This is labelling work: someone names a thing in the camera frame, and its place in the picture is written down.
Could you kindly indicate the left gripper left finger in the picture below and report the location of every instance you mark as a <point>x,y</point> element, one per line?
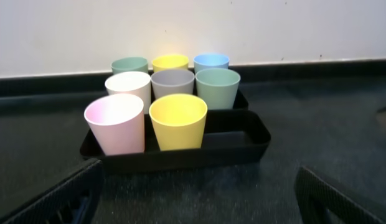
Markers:
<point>62,202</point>

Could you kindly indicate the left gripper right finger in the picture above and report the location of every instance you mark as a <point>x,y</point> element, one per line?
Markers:
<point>323,199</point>

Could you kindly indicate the pink cup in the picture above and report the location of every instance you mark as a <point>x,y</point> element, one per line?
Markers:
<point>116,130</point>

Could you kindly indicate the yellow cup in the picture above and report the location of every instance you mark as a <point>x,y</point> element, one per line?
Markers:
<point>169,62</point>
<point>179,130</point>

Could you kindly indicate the black tray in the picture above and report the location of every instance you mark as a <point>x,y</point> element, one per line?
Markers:
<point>236,146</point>

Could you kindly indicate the white cup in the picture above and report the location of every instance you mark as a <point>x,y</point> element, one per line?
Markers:
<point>127,84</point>

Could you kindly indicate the green cup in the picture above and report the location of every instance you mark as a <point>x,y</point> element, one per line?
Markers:
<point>129,63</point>
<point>218,90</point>

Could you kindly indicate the grey cup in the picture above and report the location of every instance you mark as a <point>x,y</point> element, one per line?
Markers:
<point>172,82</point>

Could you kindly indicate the blue cup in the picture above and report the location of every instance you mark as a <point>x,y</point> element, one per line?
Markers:
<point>210,60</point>

